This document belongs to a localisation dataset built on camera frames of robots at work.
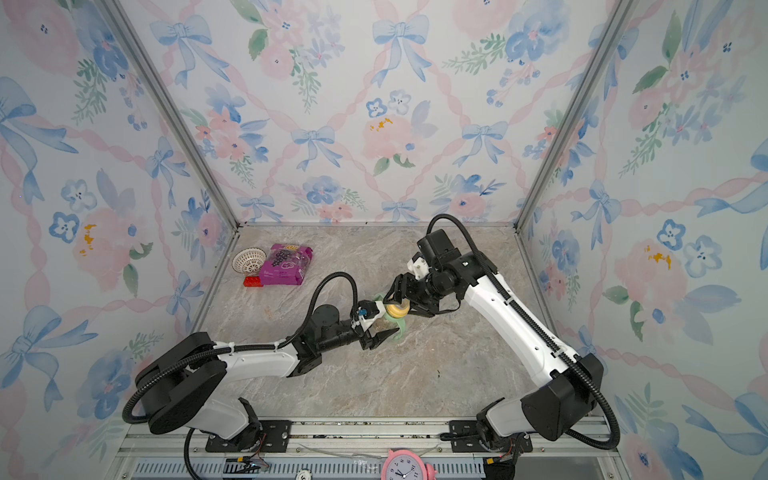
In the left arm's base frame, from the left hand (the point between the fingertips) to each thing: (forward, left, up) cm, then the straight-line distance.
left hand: (394, 314), depth 78 cm
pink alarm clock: (-31, -3, -14) cm, 34 cm away
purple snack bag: (+24, +36, -10) cm, 44 cm away
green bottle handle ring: (-4, -2, +4) cm, 6 cm away
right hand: (-1, 0, +7) cm, 7 cm away
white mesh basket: (+28, +52, -14) cm, 61 cm away
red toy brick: (+20, +48, -14) cm, 53 cm away
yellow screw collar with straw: (-3, -1, +8) cm, 9 cm away
